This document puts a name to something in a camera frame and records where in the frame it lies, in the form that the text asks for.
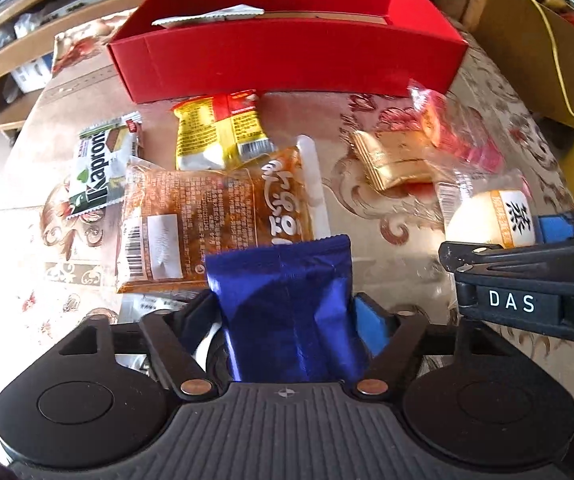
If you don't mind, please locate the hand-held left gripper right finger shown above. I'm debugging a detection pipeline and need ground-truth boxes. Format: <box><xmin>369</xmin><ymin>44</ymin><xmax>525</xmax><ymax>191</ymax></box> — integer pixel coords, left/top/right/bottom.
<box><xmin>352</xmin><ymin>294</ymin><xmax>472</xmax><ymax>397</ymax></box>

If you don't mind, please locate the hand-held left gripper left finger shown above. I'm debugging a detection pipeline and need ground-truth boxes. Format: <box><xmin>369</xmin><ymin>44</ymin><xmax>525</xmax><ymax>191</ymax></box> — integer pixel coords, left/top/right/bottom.
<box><xmin>59</xmin><ymin>290</ymin><xmax>222</xmax><ymax>403</ymax></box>

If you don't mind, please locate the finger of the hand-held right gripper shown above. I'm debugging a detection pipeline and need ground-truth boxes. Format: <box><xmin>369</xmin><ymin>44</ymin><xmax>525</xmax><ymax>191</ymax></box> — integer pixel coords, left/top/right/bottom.
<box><xmin>538</xmin><ymin>206</ymin><xmax>574</xmax><ymax>247</ymax></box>
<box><xmin>438</xmin><ymin>232</ymin><xmax>574</xmax><ymax>287</ymax></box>

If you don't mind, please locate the round bun packet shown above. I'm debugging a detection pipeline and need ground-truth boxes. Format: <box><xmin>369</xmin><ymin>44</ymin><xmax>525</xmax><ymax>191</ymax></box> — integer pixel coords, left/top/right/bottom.
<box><xmin>437</xmin><ymin>170</ymin><xmax>542</xmax><ymax>252</ymax></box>

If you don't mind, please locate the blue foil snack packet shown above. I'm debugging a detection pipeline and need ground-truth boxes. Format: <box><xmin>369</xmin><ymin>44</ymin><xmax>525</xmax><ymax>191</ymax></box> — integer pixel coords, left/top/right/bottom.
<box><xmin>204</xmin><ymin>234</ymin><xmax>374</xmax><ymax>384</ymax></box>

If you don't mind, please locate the orange clear noodle packet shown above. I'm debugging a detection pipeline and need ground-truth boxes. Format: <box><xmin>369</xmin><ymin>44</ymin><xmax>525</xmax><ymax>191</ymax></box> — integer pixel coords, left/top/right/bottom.
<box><xmin>116</xmin><ymin>134</ymin><xmax>332</xmax><ymax>295</ymax></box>

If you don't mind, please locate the yellow red snack packet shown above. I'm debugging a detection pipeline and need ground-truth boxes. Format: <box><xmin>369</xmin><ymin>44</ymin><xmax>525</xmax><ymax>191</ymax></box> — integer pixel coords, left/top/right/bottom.
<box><xmin>172</xmin><ymin>89</ymin><xmax>278</xmax><ymax>172</ymax></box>

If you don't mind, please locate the red cardboard box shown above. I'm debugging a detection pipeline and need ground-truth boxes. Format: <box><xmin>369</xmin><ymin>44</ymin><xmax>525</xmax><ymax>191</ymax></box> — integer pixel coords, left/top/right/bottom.
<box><xmin>107</xmin><ymin>0</ymin><xmax>469</xmax><ymax>105</ymax></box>

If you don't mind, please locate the gold wrapped biscuit packet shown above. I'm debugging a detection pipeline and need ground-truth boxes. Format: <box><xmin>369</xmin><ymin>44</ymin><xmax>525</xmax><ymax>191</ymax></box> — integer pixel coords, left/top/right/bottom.
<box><xmin>352</xmin><ymin>128</ymin><xmax>404</xmax><ymax>192</ymax></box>
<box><xmin>389</xmin><ymin>156</ymin><xmax>438</xmax><ymax>187</ymax></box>

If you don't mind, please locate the clear red print packet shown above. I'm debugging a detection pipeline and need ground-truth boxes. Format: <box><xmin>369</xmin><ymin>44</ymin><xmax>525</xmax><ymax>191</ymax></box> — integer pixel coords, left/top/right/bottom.
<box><xmin>407</xmin><ymin>79</ymin><xmax>508</xmax><ymax>177</ymax></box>

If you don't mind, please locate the green white wafer packet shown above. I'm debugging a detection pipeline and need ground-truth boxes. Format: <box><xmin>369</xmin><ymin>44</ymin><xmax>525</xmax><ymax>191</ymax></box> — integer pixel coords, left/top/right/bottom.
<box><xmin>66</xmin><ymin>111</ymin><xmax>146</xmax><ymax>221</ymax></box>

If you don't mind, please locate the brown cardboard box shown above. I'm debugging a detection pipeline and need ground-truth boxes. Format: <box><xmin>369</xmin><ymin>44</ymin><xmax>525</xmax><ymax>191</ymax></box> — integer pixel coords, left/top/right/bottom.
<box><xmin>467</xmin><ymin>0</ymin><xmax>574</xmax><ymax>129</ymax></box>

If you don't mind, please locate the small white box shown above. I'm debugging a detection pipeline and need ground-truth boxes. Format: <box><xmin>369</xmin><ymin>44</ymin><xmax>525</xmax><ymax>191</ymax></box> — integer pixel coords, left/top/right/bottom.
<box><xmin>11</xmin><ymin>56</ymin><xmax>54</xmax><ymax>94</ymax></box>

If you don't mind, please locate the wooden television stand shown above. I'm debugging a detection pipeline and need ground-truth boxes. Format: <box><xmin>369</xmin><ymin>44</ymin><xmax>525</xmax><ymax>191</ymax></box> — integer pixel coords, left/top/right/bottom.
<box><xmin>0</xmin><ymin>0</ymin><xmax>174</xmax><ymax>134</ymax></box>

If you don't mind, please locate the white snack packet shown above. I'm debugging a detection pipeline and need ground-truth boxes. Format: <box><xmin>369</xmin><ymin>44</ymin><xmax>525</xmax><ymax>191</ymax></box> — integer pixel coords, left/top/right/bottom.
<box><xmin>152</xmin><ymin>3</ymin><xmax>266</xmax><ymax>27</ymax></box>

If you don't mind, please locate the yellow cable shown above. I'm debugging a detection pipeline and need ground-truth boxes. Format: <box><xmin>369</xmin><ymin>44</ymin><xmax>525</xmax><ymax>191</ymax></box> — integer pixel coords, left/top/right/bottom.
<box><xmin>508</xmin><ymin>0</ymin><xmax>574</xmax><ymax>122</ymax></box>

